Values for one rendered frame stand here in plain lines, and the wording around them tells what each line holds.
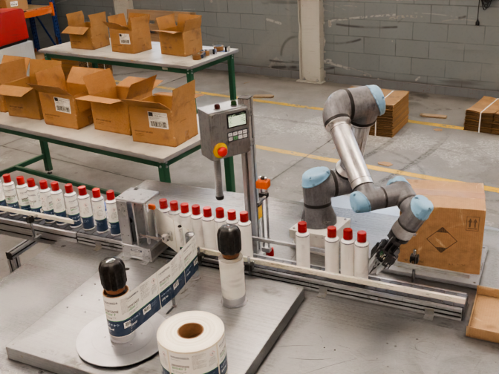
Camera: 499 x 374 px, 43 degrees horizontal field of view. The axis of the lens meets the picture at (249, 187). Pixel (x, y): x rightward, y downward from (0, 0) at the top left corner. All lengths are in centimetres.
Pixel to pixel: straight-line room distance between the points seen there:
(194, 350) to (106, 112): 283
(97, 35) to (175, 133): 349
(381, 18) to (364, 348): 604
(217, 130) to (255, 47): 645
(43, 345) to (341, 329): 99
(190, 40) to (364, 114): 437
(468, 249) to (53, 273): 163
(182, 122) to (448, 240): 214
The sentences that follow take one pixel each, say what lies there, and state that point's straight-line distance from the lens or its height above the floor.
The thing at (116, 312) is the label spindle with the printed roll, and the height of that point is 101.
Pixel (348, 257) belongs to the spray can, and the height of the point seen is 98.
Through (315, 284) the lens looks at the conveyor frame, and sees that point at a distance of 242.
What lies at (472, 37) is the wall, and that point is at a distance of 754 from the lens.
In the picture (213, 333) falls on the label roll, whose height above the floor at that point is 102.
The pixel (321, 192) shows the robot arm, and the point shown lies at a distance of 261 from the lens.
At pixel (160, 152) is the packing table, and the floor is 78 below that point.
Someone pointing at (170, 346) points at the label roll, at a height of 102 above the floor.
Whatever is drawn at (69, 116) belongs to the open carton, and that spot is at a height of 87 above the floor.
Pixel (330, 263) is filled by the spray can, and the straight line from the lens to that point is 237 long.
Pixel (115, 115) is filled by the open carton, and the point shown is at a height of 91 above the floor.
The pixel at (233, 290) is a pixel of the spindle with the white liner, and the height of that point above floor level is 95.
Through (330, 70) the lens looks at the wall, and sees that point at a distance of 828.
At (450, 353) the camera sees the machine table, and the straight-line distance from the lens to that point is 218.
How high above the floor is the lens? 218
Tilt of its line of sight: 24 degrees down
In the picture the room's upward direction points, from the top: 4 degrees counter-clockwise
